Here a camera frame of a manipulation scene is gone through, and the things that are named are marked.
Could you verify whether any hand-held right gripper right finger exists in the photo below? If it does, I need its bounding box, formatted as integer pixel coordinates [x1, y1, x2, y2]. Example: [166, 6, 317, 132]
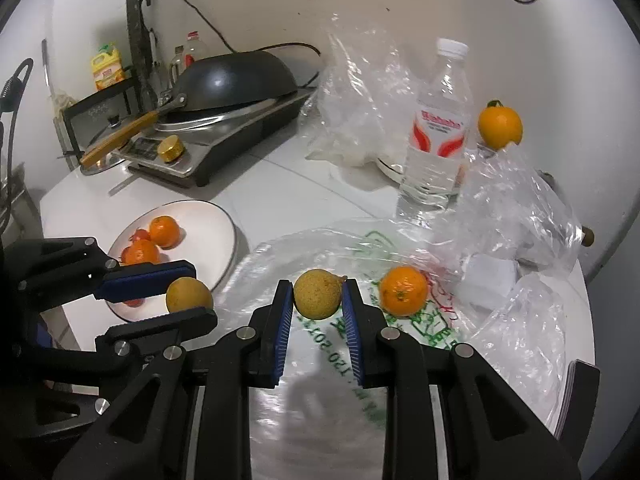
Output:
[341, 279, 583, 480]

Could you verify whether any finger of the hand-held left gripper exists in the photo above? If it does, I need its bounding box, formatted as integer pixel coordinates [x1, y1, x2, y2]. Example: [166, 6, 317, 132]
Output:
[10, 236, 198, 312]
[30, 307, 218, 422]

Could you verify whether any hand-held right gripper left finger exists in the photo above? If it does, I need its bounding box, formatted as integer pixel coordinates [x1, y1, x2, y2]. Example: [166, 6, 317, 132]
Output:
[52, 280, 296, 480]

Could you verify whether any yellow longan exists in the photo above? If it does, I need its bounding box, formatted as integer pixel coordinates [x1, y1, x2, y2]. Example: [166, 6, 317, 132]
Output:
[293, 268, 346, 320]
[165, 277, 215, 314]

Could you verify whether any white round plate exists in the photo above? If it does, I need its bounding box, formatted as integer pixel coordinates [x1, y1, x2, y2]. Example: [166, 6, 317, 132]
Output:
[104, 200, 238, 323]

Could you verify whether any small orange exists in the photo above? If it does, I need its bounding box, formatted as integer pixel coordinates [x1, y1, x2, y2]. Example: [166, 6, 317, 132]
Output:
[148, 215, 181, 250]

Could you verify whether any printed plastic bag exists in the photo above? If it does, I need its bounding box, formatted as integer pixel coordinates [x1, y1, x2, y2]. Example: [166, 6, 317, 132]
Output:
[214, 216, 503, 480]

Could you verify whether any glass pot lid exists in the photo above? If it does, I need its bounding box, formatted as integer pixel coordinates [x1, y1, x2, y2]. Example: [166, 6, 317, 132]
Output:
[81, 114, 127, 177]

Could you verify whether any steel induction cooker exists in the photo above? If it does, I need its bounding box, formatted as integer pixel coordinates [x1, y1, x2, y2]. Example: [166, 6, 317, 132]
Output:
[124, 87, 319, 189]

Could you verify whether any white bowl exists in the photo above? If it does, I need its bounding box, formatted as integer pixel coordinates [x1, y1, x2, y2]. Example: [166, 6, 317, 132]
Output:
[374, 154, 417, 187]

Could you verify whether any clear plastic bag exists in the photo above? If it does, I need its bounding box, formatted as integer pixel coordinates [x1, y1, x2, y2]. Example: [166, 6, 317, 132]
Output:
[440, 147, 587, 283]
[304, 19, 417, 170]
[469, 276, 577, 428]

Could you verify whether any black kitchen rack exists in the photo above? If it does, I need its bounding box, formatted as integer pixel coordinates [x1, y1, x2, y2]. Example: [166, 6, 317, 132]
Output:
[61, 76, 142, 157]

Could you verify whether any clear plastic water bottle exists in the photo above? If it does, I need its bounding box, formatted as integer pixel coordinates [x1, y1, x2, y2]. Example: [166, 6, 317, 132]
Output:
[396, 37, 474, 212]

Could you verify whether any small glass bottle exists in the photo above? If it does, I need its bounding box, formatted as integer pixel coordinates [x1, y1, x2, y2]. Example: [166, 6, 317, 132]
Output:
[167, 45, 189, 87]

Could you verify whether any yellow oil bottle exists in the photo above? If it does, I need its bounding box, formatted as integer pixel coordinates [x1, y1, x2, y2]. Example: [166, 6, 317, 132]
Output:
[90, 42, 127, 91]

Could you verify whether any red capped oil bottle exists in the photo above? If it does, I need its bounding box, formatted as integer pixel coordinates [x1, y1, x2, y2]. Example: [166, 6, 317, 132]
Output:
[182, 31, 211, 70]

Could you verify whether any black metal pole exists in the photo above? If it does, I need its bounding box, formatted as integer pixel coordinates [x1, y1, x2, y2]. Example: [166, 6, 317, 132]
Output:
[125, 0, 157, 112]

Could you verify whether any orange with stem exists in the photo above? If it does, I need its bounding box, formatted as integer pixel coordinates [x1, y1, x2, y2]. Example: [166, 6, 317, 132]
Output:
[477, 99, 524, 151]

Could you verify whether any black wok with wooden handle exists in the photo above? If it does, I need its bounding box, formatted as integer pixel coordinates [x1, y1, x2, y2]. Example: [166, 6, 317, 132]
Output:
[80, 51, 301, 169]

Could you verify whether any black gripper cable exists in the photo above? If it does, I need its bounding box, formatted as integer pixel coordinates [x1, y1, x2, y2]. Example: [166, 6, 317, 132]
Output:
[0, 57, 34, 113]

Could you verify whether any black power cable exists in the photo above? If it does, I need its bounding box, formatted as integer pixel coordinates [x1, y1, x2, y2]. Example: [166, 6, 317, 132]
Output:
[172, 0, 322, 92]

